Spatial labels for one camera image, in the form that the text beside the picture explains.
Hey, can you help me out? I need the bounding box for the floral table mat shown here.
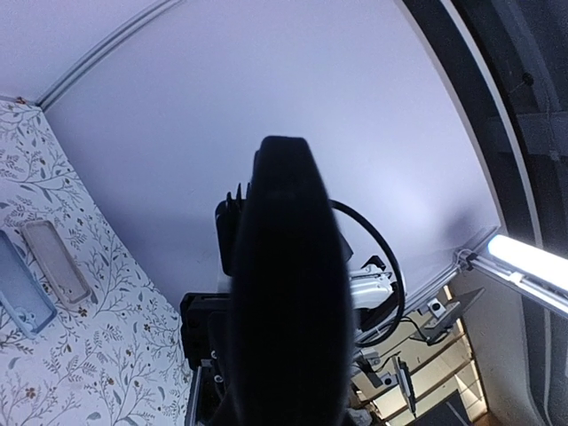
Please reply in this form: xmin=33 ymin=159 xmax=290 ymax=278
xmin=1 ymin=101 xmax=192 ymax=425

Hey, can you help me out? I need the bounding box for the white phone case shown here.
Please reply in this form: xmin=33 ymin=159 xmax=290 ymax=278
xmin=21 ymin=220 xmax=91 ymax=308

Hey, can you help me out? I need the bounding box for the white led light bar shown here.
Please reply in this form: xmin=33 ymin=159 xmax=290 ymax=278
xmin=487 ymin=235 xmax=567 ymax=291

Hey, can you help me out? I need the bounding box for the black cased phone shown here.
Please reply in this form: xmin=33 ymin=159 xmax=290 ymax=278
xmin=227 ymin=136 xmax=354 ymax=425

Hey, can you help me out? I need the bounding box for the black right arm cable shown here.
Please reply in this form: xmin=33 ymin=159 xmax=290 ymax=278
xmin=330 ymin=199 xmax=407 ymax=350

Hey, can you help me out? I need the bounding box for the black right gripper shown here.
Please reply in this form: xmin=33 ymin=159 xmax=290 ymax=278
xmin=180 ymin=293 xmax=235 ymax=425

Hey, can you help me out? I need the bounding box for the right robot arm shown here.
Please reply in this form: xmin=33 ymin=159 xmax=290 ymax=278
xmin=180 ymin=256 xmax=397 ymax=425

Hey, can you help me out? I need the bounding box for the light blue case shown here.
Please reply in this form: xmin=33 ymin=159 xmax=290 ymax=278
xmin=1 ymin=231 xmax=57 ymax=340

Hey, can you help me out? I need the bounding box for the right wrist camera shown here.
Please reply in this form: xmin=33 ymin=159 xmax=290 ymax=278
xmin=214 ymin=184 xmax=246 ymax=276

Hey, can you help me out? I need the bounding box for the aluminium right corner post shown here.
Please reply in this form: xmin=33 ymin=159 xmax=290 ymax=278
xmin=35 ymin=0 xmax=183 ymax=111

